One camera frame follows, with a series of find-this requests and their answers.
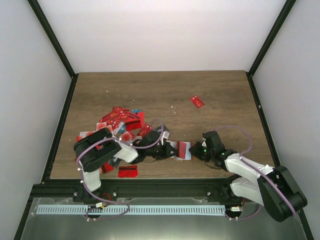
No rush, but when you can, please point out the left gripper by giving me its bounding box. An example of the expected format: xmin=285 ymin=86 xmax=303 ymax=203
xmin=145 ymin=142 xmax=179 ymax=161

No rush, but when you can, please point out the red card vertical stripe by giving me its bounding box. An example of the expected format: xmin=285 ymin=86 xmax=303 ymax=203
xmin=176 ymin=141 xmax=192 ymax=161

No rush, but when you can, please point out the black VIP card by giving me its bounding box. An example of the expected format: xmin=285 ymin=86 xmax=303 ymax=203
xmin=153 ymin=124 xmax=169 ymax=136

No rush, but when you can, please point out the brown leather card holder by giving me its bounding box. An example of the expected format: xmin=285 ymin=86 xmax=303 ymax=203
xmin=167 ymin=140 xmax=192 ymax=161

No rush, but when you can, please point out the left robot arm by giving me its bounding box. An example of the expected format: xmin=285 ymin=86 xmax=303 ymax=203
xmin=73 ymin=128 xmax=178 ymax=202

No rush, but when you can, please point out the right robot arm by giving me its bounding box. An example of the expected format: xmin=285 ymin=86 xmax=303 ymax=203
xmin=189 ymin=131 xmax=308 ymax=222

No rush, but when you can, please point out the white card red circle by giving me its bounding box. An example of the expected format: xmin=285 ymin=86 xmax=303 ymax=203
xmin=119 ymin=131 xmax=132 ymax=143

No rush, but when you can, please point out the red card horizontal stripe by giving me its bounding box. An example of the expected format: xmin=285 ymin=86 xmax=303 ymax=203
xmin=118 ymin=165 xmax=138 ymax=178

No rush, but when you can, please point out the lone red VIP card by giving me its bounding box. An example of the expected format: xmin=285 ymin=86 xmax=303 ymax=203
xmin=189 ymin=95 xmax=205 ymax=109

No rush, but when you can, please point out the red VIP card top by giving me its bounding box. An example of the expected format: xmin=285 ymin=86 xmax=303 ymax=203
xmin=99 ymin=106 xmax=130 ymax=123

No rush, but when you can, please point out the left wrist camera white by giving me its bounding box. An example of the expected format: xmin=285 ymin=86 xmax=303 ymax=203
xmin=160 ymin=131 xmax=170 ymax=144

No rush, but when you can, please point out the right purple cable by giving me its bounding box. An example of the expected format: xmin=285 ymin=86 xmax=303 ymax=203
xmin=212 ymin=124 xmax=298 ymax=221

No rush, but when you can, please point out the purple cable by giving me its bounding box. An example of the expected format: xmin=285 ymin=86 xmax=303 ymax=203
xmin=76 ymin=118 xmax=165 ymax=222
xmin=212 ymin=124 xmax=298 ymax=221

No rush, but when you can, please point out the light blue slotted rail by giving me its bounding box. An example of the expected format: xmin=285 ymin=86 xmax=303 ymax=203
xmin=36 ymin=204 xmax=226 ymax=216

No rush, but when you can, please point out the black frame front beam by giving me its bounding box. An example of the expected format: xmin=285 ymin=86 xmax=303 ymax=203
xmin=32 ymin=176 xmax=296 ymax=201

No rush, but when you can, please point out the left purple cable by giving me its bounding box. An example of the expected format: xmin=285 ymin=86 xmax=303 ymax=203
xmin=76 ymin=118 xmax=165 ymax=222

